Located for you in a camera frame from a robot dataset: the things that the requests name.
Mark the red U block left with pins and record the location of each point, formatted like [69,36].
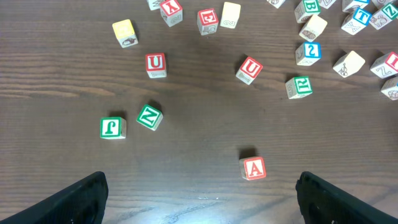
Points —
[156,65]

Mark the red U block centre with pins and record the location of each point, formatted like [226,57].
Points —
[249,70]

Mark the yellow block under B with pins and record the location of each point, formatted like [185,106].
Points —
[313,28]

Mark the green B block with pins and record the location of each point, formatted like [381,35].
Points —
[305,9]

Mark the yellow block far left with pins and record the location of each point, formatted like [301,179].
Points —
[125,33]

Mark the green Z block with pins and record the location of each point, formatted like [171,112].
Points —
[383,16]

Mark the green J block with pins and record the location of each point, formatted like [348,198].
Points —
[113,128]

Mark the red E block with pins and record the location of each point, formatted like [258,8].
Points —
[207,21]

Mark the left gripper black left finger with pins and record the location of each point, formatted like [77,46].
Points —
[82,202]

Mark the green N block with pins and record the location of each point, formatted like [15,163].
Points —
[150,117]

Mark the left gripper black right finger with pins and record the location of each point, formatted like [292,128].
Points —
[322,202]

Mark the red u block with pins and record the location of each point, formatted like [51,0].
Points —
[156,65]
[249,70]

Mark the blue 2 block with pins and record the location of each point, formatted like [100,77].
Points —
[308,53]

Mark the red X block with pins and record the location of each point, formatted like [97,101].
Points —
[172,12]

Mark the yellow block near E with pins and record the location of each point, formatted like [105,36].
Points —
[230,15]

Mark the yellow block centre right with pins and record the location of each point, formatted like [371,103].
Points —
[349,64]

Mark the red A block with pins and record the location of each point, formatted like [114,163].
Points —
[252,168]

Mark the blue L block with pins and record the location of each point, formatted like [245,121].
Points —
[352,5]

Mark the green R block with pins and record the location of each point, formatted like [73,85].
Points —
[298,87]

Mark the blue T block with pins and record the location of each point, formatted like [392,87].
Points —
[356,21]

